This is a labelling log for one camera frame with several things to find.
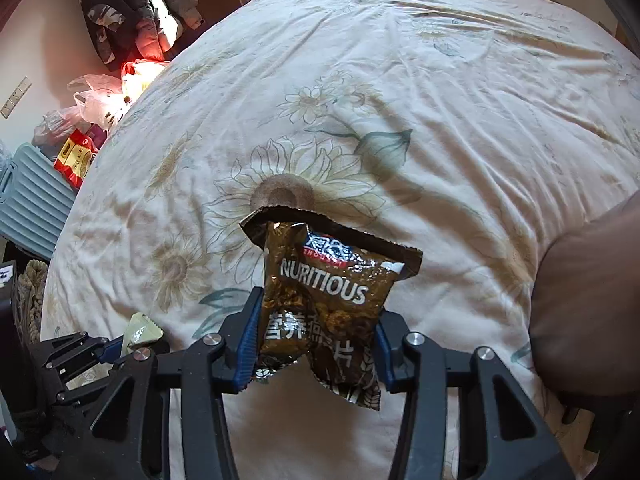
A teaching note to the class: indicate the grey blue suitcase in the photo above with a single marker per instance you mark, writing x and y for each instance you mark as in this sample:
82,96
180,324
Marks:
35,202

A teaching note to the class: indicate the hanging dark jackets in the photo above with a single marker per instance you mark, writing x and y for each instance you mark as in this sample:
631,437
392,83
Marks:
123,30

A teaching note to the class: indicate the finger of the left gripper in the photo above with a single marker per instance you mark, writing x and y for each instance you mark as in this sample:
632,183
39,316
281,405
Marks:
134,371
75,353

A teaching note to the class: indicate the white plastic bags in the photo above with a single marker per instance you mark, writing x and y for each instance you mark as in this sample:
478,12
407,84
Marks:
100,100

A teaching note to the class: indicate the red yellow snack bag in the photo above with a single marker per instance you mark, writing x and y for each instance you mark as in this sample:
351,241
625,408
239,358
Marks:
75,158

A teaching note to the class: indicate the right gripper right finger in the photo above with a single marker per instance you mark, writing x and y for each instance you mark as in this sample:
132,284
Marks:
500,434

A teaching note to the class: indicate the dark brown cereal snack bag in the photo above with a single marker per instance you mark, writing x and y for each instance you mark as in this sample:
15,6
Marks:
325,286

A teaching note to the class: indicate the olive green snack packet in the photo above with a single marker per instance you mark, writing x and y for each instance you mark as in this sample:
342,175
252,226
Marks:
140,332

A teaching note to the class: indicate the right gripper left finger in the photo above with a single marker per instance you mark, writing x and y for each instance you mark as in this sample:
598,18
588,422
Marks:
102,436

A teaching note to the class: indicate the floral white bed quilt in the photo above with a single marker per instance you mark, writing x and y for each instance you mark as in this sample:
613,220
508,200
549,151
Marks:
475,130

